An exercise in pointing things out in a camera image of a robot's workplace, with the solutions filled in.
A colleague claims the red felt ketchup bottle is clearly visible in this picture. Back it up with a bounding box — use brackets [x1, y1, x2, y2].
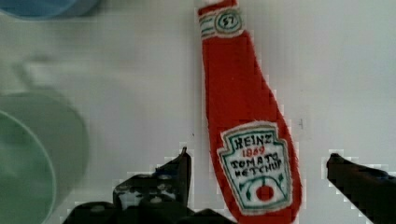
[198, 0, 302, 224]

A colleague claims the green metal cup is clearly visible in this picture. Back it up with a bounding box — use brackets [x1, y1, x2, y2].
[0, 92, 89, 224]

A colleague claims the blue bowl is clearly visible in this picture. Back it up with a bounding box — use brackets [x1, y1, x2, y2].
[0, 0, 102, 21]

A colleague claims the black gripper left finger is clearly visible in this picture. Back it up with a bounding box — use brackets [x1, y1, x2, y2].
[113, 147, 191, 211]

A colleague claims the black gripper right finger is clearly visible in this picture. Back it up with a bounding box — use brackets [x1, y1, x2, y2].
[326, 153, 396, 224]

